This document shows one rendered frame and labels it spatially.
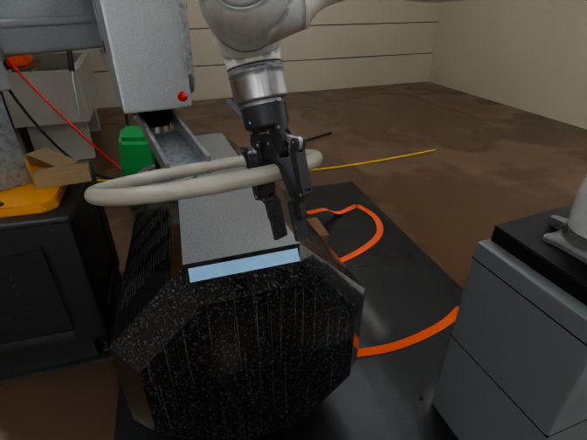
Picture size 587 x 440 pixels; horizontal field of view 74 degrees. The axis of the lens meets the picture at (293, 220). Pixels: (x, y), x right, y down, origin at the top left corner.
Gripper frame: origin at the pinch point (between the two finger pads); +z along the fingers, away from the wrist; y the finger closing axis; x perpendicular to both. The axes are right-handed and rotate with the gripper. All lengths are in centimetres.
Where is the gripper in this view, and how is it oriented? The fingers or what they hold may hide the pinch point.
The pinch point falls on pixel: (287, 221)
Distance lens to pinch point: 69.4
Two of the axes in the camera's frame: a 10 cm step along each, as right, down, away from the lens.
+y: -7.4, -0.1, 6.7
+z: 2.0, 9.5, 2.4
